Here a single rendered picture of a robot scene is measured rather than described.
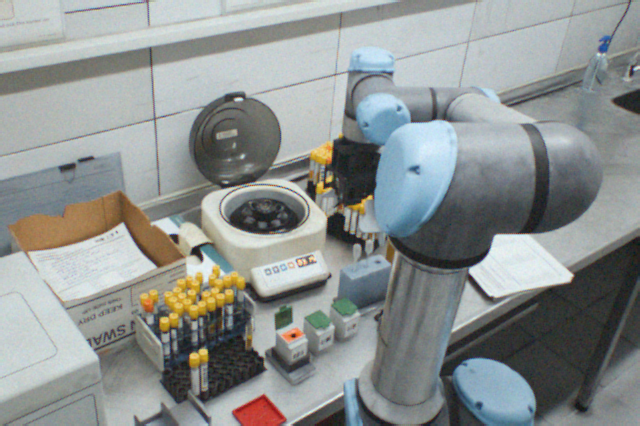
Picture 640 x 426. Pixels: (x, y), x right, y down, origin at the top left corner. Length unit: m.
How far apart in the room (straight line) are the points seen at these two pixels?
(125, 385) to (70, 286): 0.24
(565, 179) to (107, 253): 1.04
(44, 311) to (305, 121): 1.02
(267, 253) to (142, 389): 0.37
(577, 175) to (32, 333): 0.70
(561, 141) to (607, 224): 1.23
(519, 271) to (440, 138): 1.00
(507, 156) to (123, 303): 0.84
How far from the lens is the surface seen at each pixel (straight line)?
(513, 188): 0.70
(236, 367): 1.32
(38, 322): 1.03
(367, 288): 1.45
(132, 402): 1.31
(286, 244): 1.48
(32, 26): 1.43
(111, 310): 1.34
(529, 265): 1.70
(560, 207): 0.73
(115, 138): 1.59
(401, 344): 0.86
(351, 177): 1.25
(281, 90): 1.78
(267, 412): 1.28
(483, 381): 1.03
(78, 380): 0.98
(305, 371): 1.33
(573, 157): 0.74
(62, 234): 1.56
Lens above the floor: 1.85
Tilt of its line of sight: 33 degrees down
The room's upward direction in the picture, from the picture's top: 5 degrees clockwise
